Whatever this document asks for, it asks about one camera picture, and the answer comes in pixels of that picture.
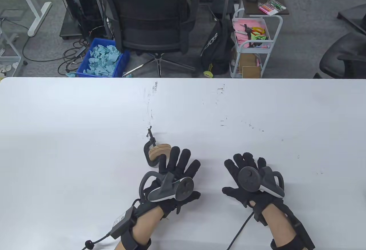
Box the white desk leg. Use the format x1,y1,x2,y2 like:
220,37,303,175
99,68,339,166
17,0,52,37

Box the pile of blue paper scraps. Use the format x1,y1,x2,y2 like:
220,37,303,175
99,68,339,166
87,44,122,76

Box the person's left hand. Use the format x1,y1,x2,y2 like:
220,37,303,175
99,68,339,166
142,146,201,219

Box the stack of pink paper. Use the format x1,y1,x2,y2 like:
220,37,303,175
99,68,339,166
233,20,270,47

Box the black mesh office chair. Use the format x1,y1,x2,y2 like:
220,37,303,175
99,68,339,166
98,0,200,78

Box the long black floor cable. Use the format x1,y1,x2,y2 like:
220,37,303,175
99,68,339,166
22,30,86,63

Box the person's right hand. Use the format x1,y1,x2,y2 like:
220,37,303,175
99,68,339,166
222,153,285,219

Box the black and white controller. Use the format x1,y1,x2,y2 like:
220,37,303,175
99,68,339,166
139,171,195,202
238,166,285,198

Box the white wire rack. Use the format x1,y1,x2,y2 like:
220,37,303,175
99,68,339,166
0,19,22,77

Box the black forearm strap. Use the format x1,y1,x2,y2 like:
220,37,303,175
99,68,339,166
270,231,298,250
120,229,152,250

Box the black backpack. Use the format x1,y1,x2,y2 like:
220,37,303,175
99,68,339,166
200,19,235,75

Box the person's right forearm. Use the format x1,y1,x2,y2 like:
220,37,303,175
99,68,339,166
262,201,299,250

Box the black armchair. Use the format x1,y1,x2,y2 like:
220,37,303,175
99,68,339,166
313,31,366,79

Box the brown cardboard box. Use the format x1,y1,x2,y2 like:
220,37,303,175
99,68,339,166
239,53,261,78

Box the white rolling cart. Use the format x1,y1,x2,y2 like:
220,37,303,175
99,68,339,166
229,8,283,78

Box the blue plastic bin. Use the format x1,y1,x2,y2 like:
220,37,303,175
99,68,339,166
76,37,130,78

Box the yellow handled scissors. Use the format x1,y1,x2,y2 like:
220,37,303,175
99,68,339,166
244,24,265,35

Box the black glove cable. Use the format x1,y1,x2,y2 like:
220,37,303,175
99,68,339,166
227,211,255,250
85,231,115,250

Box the black computer tower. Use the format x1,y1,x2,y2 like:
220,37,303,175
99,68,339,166
63,0,103,37

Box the pack of coloured markers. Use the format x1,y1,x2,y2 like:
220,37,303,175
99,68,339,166
258,0,287,15

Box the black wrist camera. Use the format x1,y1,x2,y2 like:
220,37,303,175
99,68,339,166
253,203,269,227

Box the black forearm sensor box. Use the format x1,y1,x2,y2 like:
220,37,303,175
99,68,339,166
286,201,315,250
110,206,138,239

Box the coiled black floor cables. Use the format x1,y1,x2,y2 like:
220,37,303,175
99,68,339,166
58,39,89,75

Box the black metal clamp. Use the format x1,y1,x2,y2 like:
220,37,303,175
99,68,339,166
144,126,163,167

